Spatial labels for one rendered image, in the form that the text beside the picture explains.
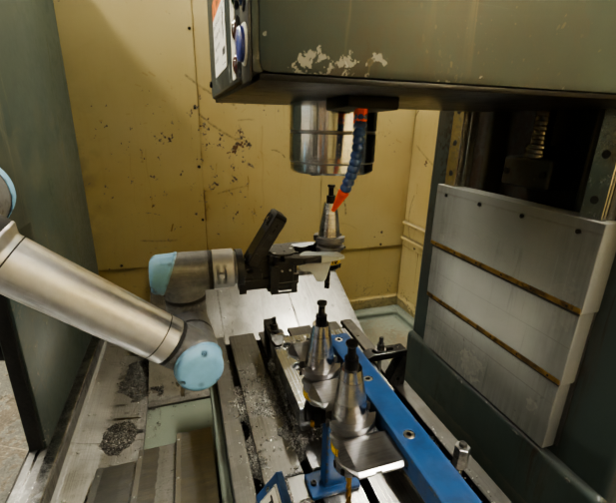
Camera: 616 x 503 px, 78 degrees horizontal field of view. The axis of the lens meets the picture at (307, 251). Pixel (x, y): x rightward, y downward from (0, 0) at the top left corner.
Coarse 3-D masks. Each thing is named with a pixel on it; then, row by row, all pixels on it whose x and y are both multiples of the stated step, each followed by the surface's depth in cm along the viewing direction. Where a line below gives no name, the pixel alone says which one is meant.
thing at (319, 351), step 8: (312, 328) 55; (320, 328) 55; (328, 328) 55; (312, 336) 55; (320, 336) 55; (328, 336) 55; (312, 344) 56; (320, 344) 55; (328, 344) 56; (312, 352) 56; (320, 352) 55; (328, 352) 56; (312, 360) 56; (320, 360) 55; (328, 360) 56; (312, 368) 56; (320, 368) 56; (328, 368) 56
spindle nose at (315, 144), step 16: (304, 112) 64; (320, 112) 62; (336, 112) 62; (352, 112) 62; (304, 128) 64; (320, 128) 63; (336, 128) 62; (352, 128) 63; (368, 128) 65; (304, 144) 65; (320, 144) 64; (336, 144) 63; (368, 144) 66; (304, 160) 66; (320, 160) 64; (336, 160) 64; (368, 160) 67
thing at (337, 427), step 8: (328, 408) 49; (368, 408) 50; (328, 416) 48; (368, 416) 47; (328, 424) 49; (336, 424) 46; (344, 424) 46; (360, 424) 46; (368, 424) 46; (336, 432) 46; (344, 432) 45; (352, 432) 45; (360, 432) 45; (368, 432) 46; (336, 440) 46
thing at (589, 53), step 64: (256, 0) 32; (320, 0) 33; (384, 0) 35; (448, 0) 36; (512, 0) 38; (576, 0) 41; (256, 64) 34; (320, 64) 35; (384, 64) 36; (448, 64) 38; (512, 64) 41; (576, 64) 43
